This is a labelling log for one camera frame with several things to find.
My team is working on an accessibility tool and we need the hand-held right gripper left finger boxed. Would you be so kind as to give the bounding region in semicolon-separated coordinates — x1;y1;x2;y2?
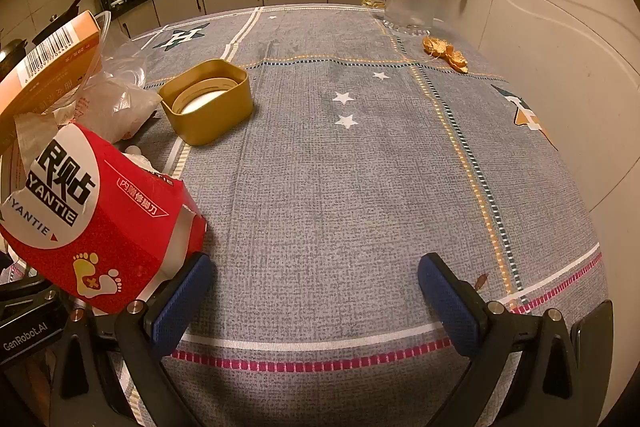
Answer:
50;252;217;427

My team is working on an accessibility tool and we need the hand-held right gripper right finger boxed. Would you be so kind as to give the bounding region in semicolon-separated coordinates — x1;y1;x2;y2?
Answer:
417;252;608;427

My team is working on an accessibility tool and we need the red cardboard box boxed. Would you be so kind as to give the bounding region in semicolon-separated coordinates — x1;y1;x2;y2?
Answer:
0;121;208;315

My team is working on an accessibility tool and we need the yellow square container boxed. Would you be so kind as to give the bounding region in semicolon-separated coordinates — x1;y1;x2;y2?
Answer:
159;59;253;146

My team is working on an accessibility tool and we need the black flat object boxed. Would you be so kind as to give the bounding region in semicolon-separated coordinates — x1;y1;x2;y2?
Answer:
570;299;615;400

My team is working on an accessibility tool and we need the grey patterned tablecloth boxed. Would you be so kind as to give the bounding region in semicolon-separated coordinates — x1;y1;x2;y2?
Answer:
107;4;606;427

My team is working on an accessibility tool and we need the orange peel piece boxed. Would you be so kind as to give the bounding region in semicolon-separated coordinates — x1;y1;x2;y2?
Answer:
445;48;469;73

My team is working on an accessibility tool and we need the clear crumpled plastic bag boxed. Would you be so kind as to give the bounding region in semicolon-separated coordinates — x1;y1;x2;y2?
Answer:
75;11;148;108

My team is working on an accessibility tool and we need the orange snack wrapper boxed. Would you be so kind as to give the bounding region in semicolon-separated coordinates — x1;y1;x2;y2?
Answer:
422;36;449;58

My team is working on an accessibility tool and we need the orange cardboard box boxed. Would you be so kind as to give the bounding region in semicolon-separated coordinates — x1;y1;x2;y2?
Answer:
0;11;103;120

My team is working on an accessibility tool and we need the dark wok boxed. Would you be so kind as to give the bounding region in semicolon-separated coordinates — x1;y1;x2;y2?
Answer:
0;38;28;62

